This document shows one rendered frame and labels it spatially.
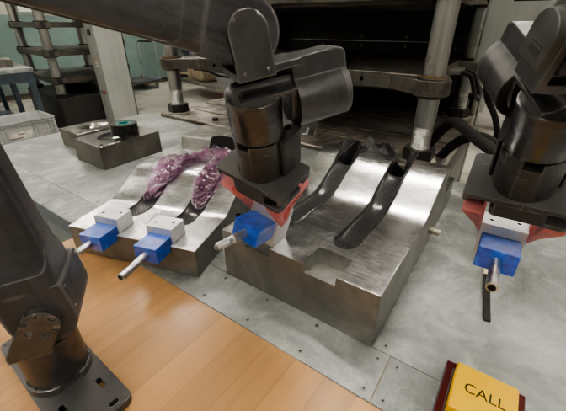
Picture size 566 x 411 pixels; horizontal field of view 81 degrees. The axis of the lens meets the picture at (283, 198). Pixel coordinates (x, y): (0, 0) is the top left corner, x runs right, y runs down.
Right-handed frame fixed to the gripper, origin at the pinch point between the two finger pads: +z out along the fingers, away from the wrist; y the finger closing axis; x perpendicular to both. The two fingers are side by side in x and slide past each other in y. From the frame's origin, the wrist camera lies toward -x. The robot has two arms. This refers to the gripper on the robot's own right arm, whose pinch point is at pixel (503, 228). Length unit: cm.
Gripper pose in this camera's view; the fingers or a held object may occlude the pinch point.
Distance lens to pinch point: 50.5
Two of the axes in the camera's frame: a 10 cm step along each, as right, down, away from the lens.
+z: 2.6, 6.2, 7.4
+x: -5.0, 7.5, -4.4
